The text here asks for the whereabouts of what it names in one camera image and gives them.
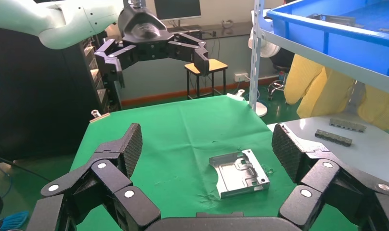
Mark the white standing fan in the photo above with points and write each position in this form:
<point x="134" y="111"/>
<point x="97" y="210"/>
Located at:
<point x="271" y="47"/>

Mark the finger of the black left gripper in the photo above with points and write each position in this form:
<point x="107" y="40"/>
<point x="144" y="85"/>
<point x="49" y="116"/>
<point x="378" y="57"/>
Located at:
<point x="201" y="57"/>
<point x="111" y="60"/>

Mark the green table cloth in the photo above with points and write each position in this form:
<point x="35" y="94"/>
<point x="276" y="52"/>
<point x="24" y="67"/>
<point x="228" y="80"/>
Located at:
<point x="181" y="134"/>

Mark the white wall power outlet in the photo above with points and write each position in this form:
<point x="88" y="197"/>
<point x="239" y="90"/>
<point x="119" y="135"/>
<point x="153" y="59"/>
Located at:
<point x="241" y="77"/>

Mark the blue shoe cover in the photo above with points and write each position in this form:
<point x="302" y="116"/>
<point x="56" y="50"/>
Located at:
<point x="14" y="220"/>

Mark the black computer monitor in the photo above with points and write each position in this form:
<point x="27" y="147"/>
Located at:
<point x="181" y="9"/>

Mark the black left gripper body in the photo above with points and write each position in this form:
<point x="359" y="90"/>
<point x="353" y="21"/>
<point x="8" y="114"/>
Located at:
<point x="143" y="28"/>

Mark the stamped sheet metal bracket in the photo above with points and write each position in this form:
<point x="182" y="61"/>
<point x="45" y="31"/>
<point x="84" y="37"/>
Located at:
<point x="236" y="175"/>
<point x="338" y="19"/>

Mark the small grey round object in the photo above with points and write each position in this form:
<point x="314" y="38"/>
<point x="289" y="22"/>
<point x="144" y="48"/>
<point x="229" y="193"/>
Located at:
<point x="227" y="24"/>

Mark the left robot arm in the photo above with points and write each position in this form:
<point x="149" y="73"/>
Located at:
<point x="70" y="19"/>

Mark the yellow cloth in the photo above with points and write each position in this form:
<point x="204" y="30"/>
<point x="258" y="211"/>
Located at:
<point x="309" y="89"/>

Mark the blue plastic bin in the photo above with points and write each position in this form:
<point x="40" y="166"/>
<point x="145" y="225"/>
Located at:
<point x="350" y="47"/>

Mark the white metal shelf rack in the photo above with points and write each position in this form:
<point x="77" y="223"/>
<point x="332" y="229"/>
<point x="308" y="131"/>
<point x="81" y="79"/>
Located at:
<point x="256" y="63"/>

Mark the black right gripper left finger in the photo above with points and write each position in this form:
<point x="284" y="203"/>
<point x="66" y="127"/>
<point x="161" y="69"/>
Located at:
<point x="114" y="178"/>

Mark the silver binder clip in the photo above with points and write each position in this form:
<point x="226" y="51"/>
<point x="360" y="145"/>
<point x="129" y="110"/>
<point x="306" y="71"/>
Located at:
<point x="99" y="118"/>
<point x="236" y="95"/>

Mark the black equipment cabinet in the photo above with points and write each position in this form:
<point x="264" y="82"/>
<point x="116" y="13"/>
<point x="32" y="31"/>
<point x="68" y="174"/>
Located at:
<point x="38" y="95"/>

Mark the wooden top black stool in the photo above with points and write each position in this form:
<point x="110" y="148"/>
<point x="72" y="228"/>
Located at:
<point x="216" y="65"/>

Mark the black stool with chrome base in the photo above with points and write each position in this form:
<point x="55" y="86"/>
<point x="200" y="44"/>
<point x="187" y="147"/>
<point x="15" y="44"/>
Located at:
<point x="282" y="60"/>

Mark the small grey metal rail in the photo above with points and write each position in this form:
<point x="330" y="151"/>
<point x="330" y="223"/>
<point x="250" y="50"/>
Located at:
<point x="333" y="137"/>
<point x="347" y="125"/>

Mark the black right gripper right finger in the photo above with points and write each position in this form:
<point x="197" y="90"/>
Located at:
<point x="325" y="180"/>

